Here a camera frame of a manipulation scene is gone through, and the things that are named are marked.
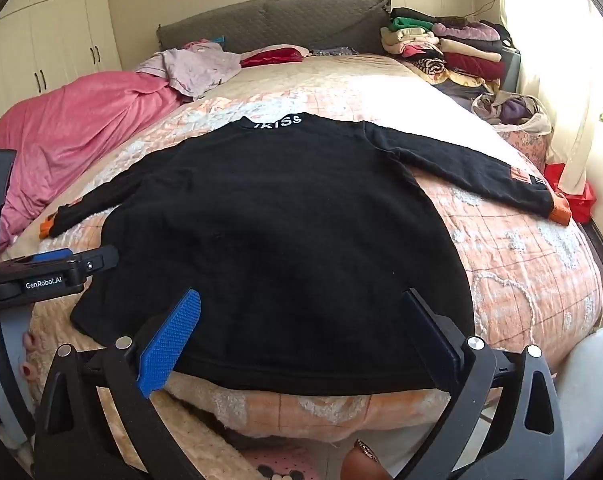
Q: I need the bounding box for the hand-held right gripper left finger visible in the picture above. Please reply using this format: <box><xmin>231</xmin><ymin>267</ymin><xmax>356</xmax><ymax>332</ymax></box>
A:
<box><xmin>34</xmin><ymin>288</ymin><xmax>202</xmax><ymax>480</ymax></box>

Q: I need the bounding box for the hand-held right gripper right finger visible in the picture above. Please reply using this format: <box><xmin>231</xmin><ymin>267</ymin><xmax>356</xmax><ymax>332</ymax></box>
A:
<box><xmin>391</xmin><ymin>287</ymin><xmax>567</xmax><ymax>480</ymax></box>

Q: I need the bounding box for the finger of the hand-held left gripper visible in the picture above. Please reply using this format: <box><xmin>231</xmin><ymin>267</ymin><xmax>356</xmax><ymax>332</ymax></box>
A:
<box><xmin>64</xmin><ymin>245</ymin><xmax>120</xmax><ymax>276</ymax></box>
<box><xmin>0</xmin><ymin>248</ymin><xmax>75</xmax><ymax>267</ymax></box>

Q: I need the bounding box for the black sweater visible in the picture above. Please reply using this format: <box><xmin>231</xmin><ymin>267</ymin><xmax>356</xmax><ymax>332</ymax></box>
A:
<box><xmin>40</xmin><ymin>112</ymin><xmax>572</xmax><ymax>396</ymax></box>

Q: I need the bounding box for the beige bag of clothes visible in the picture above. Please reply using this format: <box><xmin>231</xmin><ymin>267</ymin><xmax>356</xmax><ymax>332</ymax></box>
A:
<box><xmin>471</xmin><ymin>91</ymin><xmax>552</xmax><ymax>135</ymax></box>

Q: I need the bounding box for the stack of folded clothes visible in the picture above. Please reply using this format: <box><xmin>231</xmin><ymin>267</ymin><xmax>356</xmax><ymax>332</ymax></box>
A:
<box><xmin>380</xmin><ymin>7</ymin><xmax>513</xmax><ymax>86</ymax></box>

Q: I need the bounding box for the person's left hand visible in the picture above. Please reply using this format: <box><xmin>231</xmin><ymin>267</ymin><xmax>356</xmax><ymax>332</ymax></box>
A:
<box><xmin>19</xmin><ymin>332</ymin><xmax>41</xmax><ymax>383</ymax></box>

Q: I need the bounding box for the cream fleece blanket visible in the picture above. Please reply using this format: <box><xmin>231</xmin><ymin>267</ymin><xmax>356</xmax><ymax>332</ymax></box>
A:
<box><xmin>12</xmin><ymin>300</ymin><xmax>262</xmax><ymax>480</ymax></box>

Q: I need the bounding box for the orange plaid blanket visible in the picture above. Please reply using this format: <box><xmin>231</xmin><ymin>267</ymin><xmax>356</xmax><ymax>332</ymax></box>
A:
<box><xmin>0</xmin><ymin>52</ymin><xmax>603</xmax><ymax>453</ymax></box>

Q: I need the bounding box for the pink blanket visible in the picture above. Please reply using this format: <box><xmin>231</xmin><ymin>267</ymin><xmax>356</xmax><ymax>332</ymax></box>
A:
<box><xmin>0</xmin><ymin>70</ymin><xmax>187</xmax><ymax>251</ymax></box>

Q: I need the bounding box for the pink cartoon slipper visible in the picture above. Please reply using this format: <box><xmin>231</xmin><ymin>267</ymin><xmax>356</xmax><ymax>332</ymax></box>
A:
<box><xmin>242</xmin><ymin>447</ymin><xmax>342</xmax><ymax>480</ymax></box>

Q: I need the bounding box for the white stool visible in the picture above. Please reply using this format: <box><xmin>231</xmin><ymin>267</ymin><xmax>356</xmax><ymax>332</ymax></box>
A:
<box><xmin>551</xmin><ymin>327</ymin><xmax>603</xmax><ymax>480</ymax></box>

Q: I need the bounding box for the red bag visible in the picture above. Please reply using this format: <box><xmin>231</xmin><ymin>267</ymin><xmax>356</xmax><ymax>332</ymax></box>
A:
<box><xmin>544</xmin><ymin>162</ymin><xmax>598</xmax><ymax>223</ymax></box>

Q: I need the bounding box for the floral storage box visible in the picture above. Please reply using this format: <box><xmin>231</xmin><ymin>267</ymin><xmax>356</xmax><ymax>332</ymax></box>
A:
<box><xmin>496</xmin><ymin>127</ymin><xmax>549</xmax><ymax>171</ymax></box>

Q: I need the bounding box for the lilac garment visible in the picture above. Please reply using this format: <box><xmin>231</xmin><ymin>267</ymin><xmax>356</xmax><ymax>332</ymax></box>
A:
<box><xmin>134</xmin><ymin>42</ymin><xmax>242</xmax><ymax>98</ymax></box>

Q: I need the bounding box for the white wardrobe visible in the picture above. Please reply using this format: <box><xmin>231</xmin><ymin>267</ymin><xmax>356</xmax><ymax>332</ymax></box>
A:
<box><xmin>0</xmin><ymin>0</ymin><xmax>122</xmax><ymax>136</ymax></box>

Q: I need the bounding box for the red cloth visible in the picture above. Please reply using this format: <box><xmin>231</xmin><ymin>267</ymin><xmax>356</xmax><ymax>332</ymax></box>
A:
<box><xmin>240</xmin><ymin>46</ymin><xmax>309</xmax><ymax>67</ymax></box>

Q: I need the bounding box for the grey storage box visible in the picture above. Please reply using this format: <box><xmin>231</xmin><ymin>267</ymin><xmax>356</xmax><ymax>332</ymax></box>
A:
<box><xmin>499</xmin><ymin>45</ymin><xmax>522</xmax><ymax>93</ymax></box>

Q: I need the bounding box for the cream curtain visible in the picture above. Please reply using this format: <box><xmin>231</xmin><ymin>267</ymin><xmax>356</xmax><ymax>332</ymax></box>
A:
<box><xmin>496</xmin><ymin>0</ymin><xmax>603</xmax><ymax>196</ymax></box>

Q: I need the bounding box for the grey padded headboard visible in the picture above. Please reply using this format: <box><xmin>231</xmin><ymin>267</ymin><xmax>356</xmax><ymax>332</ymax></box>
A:
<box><xmin>156</xmin><ymin>0</ymin><xmax>393</xmax><ymax>56</ymax></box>

